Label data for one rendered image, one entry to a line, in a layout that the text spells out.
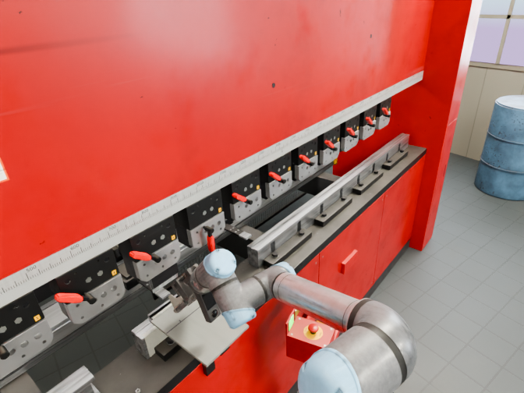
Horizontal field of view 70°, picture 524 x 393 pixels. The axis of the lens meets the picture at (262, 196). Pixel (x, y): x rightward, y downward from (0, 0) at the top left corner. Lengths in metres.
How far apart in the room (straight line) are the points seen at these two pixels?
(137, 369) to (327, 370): 0.85
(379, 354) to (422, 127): 2.36
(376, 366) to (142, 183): 0.71
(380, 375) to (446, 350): 1.97
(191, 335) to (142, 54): 0.81
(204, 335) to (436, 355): 1.66
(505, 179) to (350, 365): 3.76
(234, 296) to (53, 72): 0.63
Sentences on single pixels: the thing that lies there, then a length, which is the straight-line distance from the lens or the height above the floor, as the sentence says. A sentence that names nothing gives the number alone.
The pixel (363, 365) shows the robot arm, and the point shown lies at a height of 1.40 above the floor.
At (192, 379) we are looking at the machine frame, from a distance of 1.40.
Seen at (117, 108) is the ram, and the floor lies 1.68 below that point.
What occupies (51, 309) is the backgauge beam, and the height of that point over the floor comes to 0.98.
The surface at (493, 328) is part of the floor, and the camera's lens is 2.86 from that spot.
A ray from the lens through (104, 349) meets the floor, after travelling 2.69.
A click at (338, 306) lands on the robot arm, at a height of 1.34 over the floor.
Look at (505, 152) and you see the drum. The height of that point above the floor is 0.48.
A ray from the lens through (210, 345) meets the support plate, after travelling 1.20.
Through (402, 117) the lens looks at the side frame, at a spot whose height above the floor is 1.07.
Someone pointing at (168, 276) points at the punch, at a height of 1.11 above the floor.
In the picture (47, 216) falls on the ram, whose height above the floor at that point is 1.50.
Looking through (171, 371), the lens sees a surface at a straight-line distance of 1.33.
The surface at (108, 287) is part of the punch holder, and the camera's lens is 1.11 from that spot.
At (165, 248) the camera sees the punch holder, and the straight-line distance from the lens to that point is 1.17.
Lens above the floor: 1.91
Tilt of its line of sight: 29 degrees down
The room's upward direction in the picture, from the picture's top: 3 degrees counter-clockwise
